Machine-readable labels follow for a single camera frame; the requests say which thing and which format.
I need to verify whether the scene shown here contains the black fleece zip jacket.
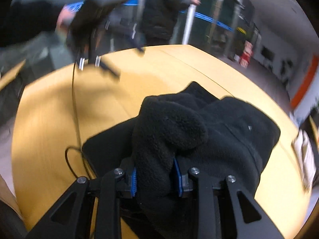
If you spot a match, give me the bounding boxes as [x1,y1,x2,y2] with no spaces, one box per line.
[82,82,281,238]

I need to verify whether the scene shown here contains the operator left hand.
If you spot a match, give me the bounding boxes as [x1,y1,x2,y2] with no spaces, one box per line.
[56,6,76,32]

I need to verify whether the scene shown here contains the person in black jacket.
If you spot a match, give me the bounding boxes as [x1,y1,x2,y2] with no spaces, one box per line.
[140,0,200,46]

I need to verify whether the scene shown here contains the beige folded garment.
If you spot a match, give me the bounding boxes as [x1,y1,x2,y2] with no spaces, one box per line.
[291,129,316,192]

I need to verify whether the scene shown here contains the red white stacked boxes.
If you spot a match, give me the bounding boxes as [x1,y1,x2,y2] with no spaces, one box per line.
[239,40,253,69]

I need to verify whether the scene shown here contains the thin black cable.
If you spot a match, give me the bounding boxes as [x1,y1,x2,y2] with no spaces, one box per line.
[64,60,98,180]

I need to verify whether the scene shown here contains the wall television screen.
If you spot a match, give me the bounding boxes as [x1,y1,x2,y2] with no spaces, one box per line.
[261,46,275,62]

